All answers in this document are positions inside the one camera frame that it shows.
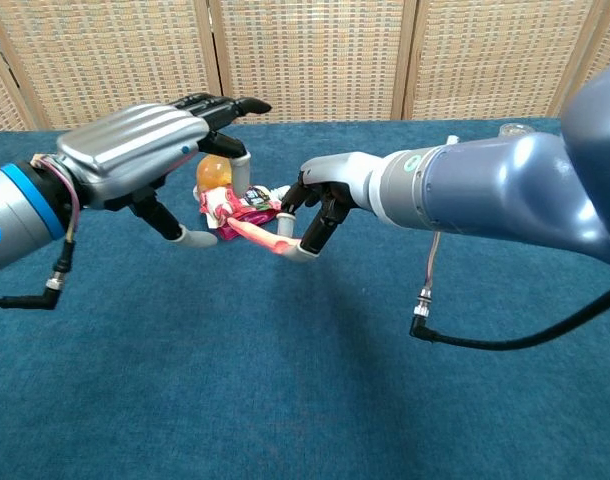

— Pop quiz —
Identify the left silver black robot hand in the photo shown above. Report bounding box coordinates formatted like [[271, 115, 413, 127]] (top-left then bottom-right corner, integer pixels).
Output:
[[57, 93, 273, 249]]

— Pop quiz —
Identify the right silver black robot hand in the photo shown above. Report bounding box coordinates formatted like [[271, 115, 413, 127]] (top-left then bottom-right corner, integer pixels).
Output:
[[277, 151, 386, 264]]

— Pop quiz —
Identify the thin pink strip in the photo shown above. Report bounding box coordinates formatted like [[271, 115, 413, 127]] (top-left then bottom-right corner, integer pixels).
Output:
[[228, 218, 302, 256]]

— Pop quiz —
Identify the orange round jelly cup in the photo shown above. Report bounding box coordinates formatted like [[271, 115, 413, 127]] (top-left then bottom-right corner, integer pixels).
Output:
[[195, 154, 234, 194]]

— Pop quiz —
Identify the pink drink pouch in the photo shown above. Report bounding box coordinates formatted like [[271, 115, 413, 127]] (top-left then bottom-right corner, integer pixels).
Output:
[[192, 183, 292, 242]]

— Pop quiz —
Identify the blue felt table cloth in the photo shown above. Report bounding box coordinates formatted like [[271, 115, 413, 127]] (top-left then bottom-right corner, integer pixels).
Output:
[[0, 115, 610, 480]]

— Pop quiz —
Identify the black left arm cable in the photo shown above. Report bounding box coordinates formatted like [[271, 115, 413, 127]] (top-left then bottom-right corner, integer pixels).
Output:
[[0, 164, 82, 312]]

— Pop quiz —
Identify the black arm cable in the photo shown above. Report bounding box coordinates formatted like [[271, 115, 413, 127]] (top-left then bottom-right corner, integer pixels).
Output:
[[408, 231, 610, 352], [0, 164, 82, 312]]

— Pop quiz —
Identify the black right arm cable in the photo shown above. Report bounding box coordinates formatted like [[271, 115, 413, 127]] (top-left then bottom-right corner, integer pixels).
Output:
[[408, 231, 610, 352]]

